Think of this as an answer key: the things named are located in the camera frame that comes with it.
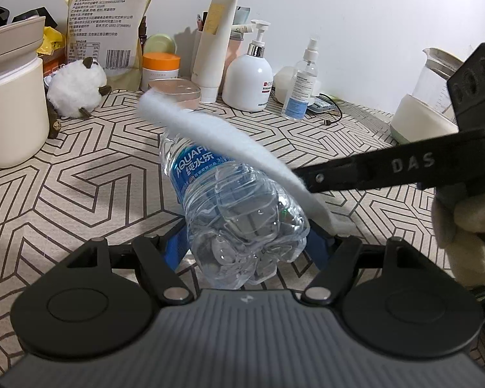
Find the grey power strip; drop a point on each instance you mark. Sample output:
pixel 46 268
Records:
pixel 321 105

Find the orange lid jar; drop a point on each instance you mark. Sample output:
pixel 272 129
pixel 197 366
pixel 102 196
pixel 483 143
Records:
pixel 159 68

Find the green lid jar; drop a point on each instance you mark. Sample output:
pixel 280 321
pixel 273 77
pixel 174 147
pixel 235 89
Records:
pixel 159 43

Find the white cleaning cloth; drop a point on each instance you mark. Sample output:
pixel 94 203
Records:
pixel 210 129

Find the brown glass bottle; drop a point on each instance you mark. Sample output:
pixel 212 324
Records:
pixel 142 34

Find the person's right hand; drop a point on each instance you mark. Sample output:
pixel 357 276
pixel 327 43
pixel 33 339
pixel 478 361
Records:
pixel 473 234

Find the white round jar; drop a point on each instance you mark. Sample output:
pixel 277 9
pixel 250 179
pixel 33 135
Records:
pixel 285 83

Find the geometric patterned tablecloth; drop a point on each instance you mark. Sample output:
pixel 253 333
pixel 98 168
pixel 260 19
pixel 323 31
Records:
pixel 105 169

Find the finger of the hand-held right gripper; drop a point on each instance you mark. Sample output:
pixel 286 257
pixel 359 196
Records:
pixel 339 173

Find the white plush sheep toy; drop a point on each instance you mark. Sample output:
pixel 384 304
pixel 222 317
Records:
pixel 76 87

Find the cream lidded canister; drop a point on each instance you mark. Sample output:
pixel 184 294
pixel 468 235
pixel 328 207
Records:
pixel 12 109

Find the glass kettle cream base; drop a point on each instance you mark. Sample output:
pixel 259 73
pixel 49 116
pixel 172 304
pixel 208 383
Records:
pixel 420 117

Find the clear plastic water bottle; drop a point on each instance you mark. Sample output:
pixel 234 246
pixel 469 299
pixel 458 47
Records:
pixel 242 226

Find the white cosmetic tube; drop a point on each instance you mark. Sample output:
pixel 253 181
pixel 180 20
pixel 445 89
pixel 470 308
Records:
pixel 212 48

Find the white pump bottle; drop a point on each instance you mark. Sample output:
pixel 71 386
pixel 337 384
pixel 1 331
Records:
pixel 246 83

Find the large beige food bag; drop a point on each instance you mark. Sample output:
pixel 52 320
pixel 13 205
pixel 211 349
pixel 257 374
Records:
pixel 109 20

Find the yellow snack packet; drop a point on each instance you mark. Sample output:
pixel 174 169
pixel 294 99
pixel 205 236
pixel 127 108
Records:
pixel 50 40

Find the orange box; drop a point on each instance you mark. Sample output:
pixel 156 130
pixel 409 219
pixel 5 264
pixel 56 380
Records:
pixel 54 62

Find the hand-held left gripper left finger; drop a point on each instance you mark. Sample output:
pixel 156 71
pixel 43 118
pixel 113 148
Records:
pixel 173 248

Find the clear spray bottle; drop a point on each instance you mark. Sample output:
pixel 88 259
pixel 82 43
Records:
pixel 301 89

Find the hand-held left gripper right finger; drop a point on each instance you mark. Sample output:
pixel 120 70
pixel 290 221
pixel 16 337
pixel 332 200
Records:
pixel 318 246

